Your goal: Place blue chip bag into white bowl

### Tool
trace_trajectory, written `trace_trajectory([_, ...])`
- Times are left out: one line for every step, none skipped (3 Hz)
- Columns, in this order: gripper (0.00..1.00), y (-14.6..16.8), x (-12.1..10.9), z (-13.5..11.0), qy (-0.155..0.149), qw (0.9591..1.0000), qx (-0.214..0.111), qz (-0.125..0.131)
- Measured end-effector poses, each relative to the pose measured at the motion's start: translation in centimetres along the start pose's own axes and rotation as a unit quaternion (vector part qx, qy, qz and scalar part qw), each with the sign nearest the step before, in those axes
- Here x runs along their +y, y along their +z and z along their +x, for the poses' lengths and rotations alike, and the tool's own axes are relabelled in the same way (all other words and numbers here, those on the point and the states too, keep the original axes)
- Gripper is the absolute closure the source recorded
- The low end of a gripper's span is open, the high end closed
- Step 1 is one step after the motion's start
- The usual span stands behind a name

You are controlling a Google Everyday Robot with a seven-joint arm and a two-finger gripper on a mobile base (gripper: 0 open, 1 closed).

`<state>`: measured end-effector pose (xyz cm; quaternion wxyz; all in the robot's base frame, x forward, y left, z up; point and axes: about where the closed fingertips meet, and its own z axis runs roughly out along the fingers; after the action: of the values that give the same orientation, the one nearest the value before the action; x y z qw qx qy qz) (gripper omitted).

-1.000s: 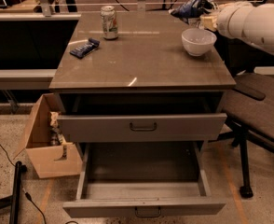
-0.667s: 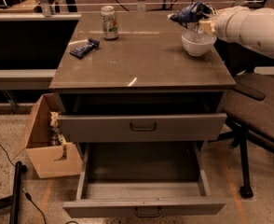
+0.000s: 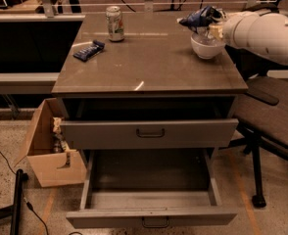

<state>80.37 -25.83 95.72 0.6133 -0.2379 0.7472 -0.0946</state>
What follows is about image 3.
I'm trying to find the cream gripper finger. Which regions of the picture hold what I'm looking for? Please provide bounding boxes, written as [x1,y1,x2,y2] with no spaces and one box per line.
[209,23,223,40]

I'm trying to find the blue chip bag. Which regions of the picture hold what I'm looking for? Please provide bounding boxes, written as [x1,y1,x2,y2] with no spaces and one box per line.
[177,6,225,32]

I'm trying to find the white bowl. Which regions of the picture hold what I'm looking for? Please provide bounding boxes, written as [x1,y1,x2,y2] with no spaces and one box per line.
[191,33,225,60]

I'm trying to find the grey drawer cabinet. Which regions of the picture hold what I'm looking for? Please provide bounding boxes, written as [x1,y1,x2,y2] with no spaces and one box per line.
[51,11,249,155]

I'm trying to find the green white soda can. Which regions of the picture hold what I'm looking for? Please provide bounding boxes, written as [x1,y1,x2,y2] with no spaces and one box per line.
[106,6,124,42]

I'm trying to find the upper grey drawer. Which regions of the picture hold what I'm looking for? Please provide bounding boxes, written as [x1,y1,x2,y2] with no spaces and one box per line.
[61,118,238,150]

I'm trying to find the blue snack bar wrapper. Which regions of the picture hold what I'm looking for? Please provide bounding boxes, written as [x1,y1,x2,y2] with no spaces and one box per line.
[73,40,105,62]

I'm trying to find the lower open grey drawer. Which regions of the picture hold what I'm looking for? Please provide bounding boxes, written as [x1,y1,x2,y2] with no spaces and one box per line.
[67,149,237,228]

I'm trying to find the trash inside cardboard box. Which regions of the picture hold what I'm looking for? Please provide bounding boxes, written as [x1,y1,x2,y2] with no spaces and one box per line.
[53,117,71,168]

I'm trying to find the cardboard box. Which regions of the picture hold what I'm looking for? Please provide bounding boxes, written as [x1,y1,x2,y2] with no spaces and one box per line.
[15,98,86,187]

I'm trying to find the black stand leg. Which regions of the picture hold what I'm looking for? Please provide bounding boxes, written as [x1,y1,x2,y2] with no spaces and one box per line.
[0,169,28,235]

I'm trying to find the black floor cable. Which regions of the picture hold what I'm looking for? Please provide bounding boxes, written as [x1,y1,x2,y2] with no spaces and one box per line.
[0,142,50,235]

